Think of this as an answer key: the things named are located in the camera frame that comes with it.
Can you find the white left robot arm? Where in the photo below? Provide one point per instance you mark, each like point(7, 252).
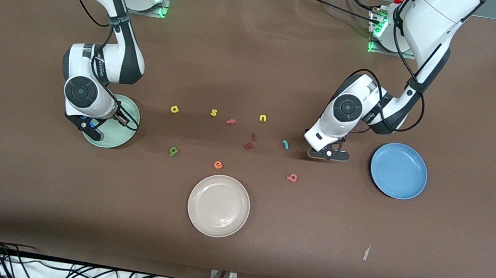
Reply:
point(347, 109)

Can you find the dark red foam letter i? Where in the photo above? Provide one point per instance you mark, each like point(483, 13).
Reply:
point(253, 136)

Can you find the beige plate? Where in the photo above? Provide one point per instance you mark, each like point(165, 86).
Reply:
point(218, 205)

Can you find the dark red foam letter k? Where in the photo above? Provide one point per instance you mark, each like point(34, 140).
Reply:
point(248, 146)

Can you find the green foam letter g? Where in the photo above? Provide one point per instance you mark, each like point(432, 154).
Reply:
point(173, 151)

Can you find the pink foam letter f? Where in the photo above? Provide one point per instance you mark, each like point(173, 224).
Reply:
point(231, 121)

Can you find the yellow foam letter a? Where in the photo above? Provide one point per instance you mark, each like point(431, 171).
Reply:
point(174, 109)

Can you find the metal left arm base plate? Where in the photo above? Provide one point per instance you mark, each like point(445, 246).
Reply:
point(371, 47)

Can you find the green plate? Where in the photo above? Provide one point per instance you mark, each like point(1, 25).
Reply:
point(117, 140)

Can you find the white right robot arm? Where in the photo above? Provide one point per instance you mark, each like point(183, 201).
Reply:
point(85, 87)

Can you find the teal foam letter l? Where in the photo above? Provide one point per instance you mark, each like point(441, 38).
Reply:
point(285, 145)

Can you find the orange foam letter e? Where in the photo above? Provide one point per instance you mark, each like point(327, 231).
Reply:
point(218, 165)

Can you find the yellow foam letter s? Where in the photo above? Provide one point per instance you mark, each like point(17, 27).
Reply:
point(214, 113)

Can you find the white tape scrap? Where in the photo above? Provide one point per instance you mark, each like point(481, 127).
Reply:
point(366, 252)

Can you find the pink foam letter b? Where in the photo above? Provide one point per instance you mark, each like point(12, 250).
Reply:
point(291, 177)

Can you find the blue plate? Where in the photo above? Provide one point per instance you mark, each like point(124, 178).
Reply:
point(399, 171)

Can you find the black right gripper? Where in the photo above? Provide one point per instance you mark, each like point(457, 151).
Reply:
point(118, 115)

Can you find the yellow foam letter u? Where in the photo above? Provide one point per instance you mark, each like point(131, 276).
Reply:
point(263, 118)

